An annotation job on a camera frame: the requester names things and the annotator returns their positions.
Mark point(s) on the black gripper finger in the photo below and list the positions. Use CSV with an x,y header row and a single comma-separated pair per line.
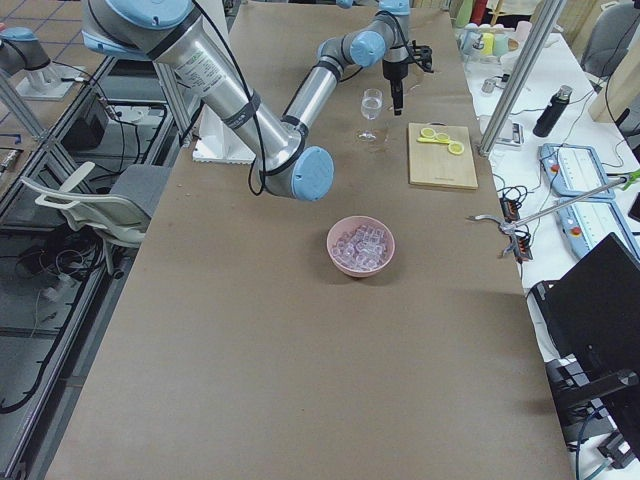
x,y
399,97
394,96

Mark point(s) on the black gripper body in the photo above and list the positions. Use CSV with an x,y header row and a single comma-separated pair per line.
x,y
392,70

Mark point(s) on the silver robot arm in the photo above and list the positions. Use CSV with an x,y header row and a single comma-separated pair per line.
x,y
172,33

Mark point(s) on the clear wine glass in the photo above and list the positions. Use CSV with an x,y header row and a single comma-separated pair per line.
x,y
370,108

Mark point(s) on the clear ice cubes pile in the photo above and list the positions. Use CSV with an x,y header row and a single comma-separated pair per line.
x,y
364,249

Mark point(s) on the yellow plastic knife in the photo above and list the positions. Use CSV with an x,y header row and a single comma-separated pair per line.
x,y
433,140

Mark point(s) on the bamboo cutting board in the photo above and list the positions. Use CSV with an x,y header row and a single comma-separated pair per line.
x,y
431,165

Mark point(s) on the lemon slice far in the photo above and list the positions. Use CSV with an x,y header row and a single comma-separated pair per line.
x,y
456,148

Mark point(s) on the pink bowl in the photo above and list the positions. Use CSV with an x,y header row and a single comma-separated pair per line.
x,y
351,223

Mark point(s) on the black water bottle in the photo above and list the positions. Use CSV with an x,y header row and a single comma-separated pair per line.
x,y
553,111

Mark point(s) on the metal reacher grabber tool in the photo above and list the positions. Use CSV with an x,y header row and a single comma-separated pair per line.
x,y
509,228

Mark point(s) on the blue teach pendant far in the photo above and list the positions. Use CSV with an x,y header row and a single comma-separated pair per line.
x,y
571,169

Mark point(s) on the blue teach pendant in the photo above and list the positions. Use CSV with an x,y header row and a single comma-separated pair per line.
x,y
571,169
587,222

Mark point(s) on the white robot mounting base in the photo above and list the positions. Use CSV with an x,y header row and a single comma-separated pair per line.
x,y
217,143

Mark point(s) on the blue teach pendant near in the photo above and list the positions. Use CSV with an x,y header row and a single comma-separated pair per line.
x,y
587,222

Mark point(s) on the grey office chair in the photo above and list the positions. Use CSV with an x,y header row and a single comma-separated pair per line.
x,y
610,39

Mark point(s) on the black monitor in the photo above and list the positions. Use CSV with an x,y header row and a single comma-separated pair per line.
x,y
592,313

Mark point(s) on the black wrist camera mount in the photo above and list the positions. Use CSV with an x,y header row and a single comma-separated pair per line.
x,y
421,56

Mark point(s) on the lemon slice near handle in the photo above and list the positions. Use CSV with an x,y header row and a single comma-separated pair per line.
x,y
428,133

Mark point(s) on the aluminium frame post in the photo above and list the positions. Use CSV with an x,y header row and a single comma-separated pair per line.
x,y
549,14

